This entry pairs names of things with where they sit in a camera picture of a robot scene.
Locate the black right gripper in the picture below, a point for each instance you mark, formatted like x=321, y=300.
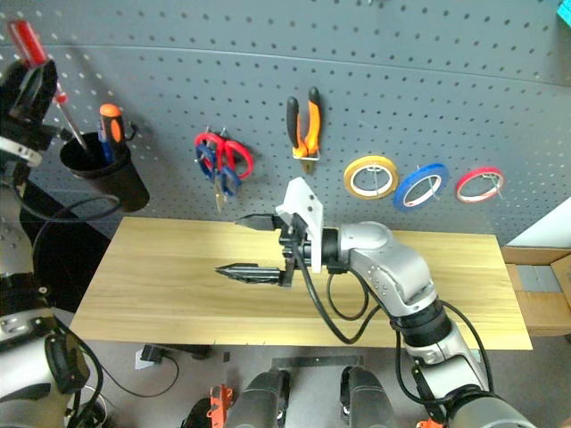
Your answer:
x=290, y=243

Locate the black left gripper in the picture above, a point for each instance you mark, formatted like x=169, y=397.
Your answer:
x=22, y=134

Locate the orange black pliers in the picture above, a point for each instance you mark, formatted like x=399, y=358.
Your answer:
x=314, y=125

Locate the blue tape roll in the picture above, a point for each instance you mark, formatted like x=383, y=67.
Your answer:
x=408, y=178

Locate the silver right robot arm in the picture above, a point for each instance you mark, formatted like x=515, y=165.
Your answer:
x=383, y=263

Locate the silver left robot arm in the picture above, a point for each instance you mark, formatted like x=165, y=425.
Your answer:
x=13, y=249

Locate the orange black screwdriver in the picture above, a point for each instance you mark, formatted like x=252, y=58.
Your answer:
x=111, y=129

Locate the black table foot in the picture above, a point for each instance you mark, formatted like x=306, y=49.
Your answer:
x=187, y=351

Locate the black metal floor bar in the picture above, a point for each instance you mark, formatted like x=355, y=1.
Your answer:
x=316, y=362

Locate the yellow tape roll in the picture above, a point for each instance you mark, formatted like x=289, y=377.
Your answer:
x=357, y=165

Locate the black plastic cup holder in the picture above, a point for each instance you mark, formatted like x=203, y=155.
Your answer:
x=120, y=187

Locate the metal double pegboard hook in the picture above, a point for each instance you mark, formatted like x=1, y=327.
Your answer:
x=430, y=180
x=496, y=185
x=379, y=178

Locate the dark rounded shape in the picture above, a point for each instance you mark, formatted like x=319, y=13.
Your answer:
x=261, y=401
x=368, y=397

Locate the white floor adapter box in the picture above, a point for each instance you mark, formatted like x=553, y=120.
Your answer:
x=143, y=359

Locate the grey perforated pegboard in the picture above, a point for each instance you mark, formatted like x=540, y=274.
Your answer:
x=401, y=89

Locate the red tape roll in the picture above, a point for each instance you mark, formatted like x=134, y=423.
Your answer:
x=468, y=175

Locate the brown cardboard box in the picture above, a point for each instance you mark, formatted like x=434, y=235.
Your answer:
x=544, y=312

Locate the cyan brick pattern block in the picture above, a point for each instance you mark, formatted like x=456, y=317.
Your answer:
x=565, y=11

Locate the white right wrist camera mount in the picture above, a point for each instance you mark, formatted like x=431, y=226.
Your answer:
x=308, y=209

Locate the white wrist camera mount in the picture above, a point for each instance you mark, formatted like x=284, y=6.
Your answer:
x=308, y=209
x=18, y=153

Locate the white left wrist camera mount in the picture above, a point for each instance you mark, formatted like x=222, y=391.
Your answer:
x=18, y=153

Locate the orange black bracket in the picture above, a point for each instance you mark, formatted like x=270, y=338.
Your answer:
x=220, y=405

